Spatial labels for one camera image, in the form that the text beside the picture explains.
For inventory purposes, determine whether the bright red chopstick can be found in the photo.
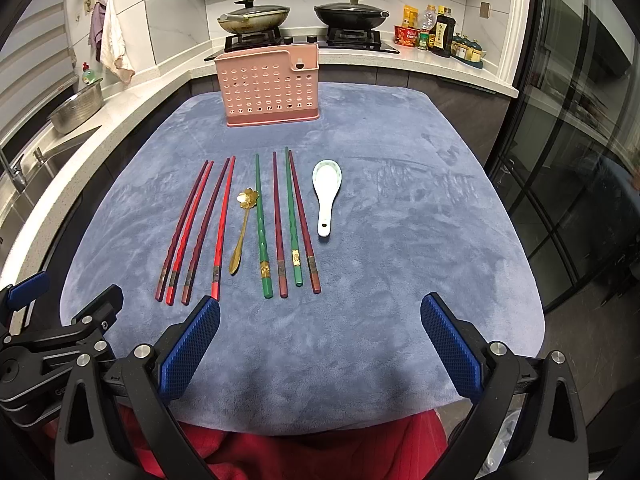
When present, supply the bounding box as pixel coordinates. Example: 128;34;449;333
210;156;236;300
165;160;214;306

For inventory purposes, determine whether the dark red chopstick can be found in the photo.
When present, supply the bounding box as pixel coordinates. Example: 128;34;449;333
181;158;230;306
288;150;321;295
272;152;288;298
154;160;208;301

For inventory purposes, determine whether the green chopstick gold band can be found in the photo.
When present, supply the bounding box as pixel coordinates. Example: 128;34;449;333
255;154;273;299

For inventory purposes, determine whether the gold flower spoon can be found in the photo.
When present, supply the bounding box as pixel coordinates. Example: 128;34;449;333
229;188;259;275

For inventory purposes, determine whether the white ceramic soup spoon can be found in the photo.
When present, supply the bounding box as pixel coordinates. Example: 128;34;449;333
312;159;342;237

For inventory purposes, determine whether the red cloth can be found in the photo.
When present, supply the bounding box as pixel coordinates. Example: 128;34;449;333
41;404;449;480

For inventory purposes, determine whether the sink faucet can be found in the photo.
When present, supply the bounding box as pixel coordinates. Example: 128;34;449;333
0;150;27;194

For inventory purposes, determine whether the blue grey table mat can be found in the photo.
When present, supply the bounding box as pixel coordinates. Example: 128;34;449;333
58;84;544;434

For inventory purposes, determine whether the steel basin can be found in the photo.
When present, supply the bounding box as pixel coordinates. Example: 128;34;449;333
48;78;104;134

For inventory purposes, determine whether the hanging white towel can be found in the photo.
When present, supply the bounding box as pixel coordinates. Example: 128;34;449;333
100;0;136;84

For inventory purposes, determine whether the pink perforated utensil holder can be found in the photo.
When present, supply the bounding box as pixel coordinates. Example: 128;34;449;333
215;44;320;127

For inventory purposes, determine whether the green condiment jar set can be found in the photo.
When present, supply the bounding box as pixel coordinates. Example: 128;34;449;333
450;34;486;68

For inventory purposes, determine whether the dark soy sauce bottle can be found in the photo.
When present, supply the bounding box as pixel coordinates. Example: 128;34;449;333
432;6;456;58

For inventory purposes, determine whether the red seasoning can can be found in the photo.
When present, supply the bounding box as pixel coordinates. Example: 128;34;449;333
394;25;420;48

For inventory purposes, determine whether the black gas stove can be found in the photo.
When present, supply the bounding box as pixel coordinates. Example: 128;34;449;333
204;27;399;62

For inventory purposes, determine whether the clear plastic bottle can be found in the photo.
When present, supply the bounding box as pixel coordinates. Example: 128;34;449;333
419;4;437;32

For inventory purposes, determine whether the wok with glass lid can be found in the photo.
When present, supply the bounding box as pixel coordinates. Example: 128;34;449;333
217;0;290;35

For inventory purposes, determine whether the black wok with lid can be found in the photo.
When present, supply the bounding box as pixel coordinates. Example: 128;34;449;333
314;0;390;30

